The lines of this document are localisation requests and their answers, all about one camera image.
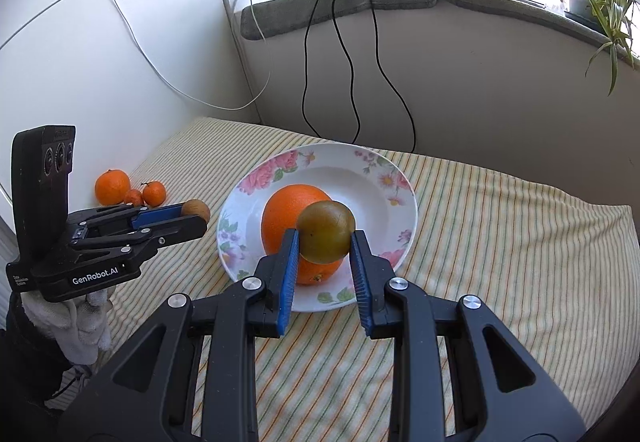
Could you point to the large mandarin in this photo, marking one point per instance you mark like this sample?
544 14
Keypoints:
112 187

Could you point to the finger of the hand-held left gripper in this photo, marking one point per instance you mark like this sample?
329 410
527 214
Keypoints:
185 227
160 216

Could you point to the grey windowsill mat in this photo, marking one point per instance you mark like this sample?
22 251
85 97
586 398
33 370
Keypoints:
300 14

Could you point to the striped bed sheet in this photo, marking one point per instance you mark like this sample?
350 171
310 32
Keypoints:
500 247

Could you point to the person's left forearm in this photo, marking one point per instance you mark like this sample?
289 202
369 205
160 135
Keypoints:
30 362

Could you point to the small brown kiwi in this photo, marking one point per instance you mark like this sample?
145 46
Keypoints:
196 209

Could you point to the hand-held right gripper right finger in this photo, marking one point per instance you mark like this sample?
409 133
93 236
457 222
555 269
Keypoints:
361 287

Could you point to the large orange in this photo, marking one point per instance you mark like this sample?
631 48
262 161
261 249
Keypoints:
282 217

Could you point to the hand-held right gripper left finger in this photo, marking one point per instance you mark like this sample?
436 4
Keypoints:
289 282

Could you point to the medium mandarin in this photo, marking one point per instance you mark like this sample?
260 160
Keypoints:
154 194

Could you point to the floral white plate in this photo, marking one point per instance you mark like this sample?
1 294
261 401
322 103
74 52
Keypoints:
350 171

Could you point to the small mandarin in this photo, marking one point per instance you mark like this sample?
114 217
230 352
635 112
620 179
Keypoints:
134 198

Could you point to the green-brown round fruit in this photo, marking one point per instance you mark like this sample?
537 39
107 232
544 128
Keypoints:
325 232

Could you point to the person's left hand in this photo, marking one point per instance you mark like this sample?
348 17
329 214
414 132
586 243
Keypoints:
75 327

